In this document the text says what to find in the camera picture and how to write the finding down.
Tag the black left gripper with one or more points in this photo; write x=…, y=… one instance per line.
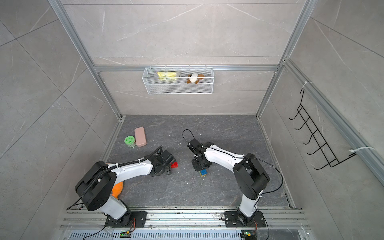
x=168, y=170

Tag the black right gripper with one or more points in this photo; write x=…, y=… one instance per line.
x=196, y=167

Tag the blue lego brick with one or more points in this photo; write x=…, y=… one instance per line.
x=204, y=171

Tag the red lego brick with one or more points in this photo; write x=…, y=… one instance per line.
x=174, y=165

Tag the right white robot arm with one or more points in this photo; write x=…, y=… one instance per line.
x=251, y=177

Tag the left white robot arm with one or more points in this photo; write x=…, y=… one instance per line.
x=95, y=189

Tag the pink rectangular case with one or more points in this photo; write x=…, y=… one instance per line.
x=140, y=137

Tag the orange shark plush toy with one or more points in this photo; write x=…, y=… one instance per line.
x=117, y=189

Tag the brown white plush toy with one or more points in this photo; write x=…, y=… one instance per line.
x=195, y=78

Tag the yellow packet in basket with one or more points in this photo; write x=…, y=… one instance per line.
x=168, y=76

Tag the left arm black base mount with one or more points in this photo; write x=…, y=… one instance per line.
x=128, y=220

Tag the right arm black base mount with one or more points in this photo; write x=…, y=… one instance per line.
x=236, y=219

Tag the white wire wall basket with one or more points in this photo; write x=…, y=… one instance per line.
x=156, y=87

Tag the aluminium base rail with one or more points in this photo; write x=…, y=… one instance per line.
x=186, y=223

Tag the black wire hook rack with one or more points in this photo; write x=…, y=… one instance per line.
x=317, y=137

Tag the aluminium corner frame post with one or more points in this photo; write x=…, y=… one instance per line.
x=62, y=15

